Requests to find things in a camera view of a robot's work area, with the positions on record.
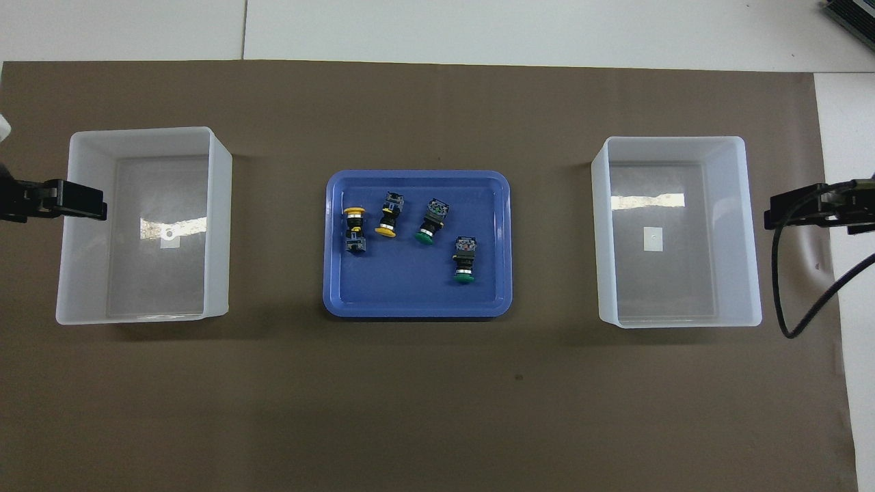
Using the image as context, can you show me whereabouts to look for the brown paper table mat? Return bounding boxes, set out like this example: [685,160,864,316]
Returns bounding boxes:
[0,60,859,492]

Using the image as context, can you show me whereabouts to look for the green push button switch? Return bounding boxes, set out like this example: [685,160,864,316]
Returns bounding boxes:
[452,235,478,284]
[414,198,449,245]

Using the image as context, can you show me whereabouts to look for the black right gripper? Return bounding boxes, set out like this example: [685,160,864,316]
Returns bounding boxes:
[764,174,875,236]

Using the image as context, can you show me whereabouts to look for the grey metal device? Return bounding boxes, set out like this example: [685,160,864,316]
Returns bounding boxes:
[820,0,875,39]

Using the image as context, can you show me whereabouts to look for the translucent white plastic box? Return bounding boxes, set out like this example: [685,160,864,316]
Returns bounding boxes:
[591,135,764,329]
[55,126,233,326]

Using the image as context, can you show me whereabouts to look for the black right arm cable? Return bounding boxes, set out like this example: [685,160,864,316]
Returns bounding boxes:
[770,179,875,340]

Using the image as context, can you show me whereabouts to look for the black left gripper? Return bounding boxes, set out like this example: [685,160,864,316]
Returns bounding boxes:
[0,179,108,223]

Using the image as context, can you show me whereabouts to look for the blue plastic tray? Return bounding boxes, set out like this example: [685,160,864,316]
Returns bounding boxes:
[323,169,513,319]

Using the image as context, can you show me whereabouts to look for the yellow push button switch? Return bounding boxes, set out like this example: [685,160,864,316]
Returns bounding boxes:
[374,191,405,238]
[343,207,368,255]

